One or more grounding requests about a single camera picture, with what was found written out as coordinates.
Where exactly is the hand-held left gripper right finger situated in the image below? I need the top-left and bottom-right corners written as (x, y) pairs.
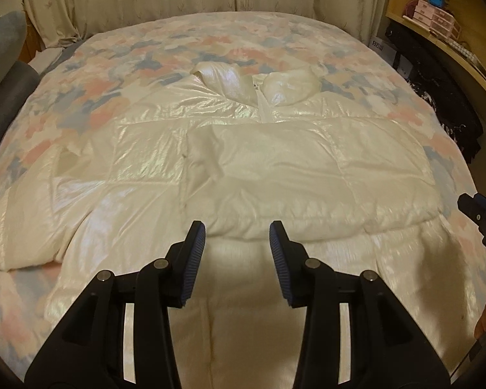
top-left (269, 221), bottom-right (454, 389)

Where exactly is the black bag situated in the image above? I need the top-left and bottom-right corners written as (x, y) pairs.
top-left (385, 20), bottom-right (484, 163)

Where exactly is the floral bedspread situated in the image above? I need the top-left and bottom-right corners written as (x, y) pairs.
top-left (0, 10), bottom-right (486, 373)

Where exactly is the white printed box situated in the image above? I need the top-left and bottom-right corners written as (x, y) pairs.
top-left (366, 34), bottom-right (398, 65)

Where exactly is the dark grey bolster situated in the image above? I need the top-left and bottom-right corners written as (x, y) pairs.
top-left (0, 63), bottom-right (39, 171)

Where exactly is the pink drawer organizer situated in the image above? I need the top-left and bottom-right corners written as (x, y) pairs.
top-left (412, 0), bottom-right (464, 39)

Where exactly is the black and white patterned cloth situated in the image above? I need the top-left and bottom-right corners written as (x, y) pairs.
top-left (409, 63), bottom-right (444, 110)

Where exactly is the white keyboard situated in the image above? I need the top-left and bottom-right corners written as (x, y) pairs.
top-left (447, 38), bottom-right (484, 67)

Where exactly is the white puffer jacket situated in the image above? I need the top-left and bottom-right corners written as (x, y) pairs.
top-left (0, 63), bottom-right (486, 389)

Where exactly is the brown wooden furniture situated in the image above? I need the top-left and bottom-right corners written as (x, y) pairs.
top-left (19, 24), bottom-right (45, 65)

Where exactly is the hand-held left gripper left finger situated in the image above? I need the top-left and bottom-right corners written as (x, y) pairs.
top-left (24, 221), bottom-right (206, 389)

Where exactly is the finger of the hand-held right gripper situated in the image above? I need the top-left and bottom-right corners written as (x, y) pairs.
top-left (457, 192), bottom-right (486, 260)

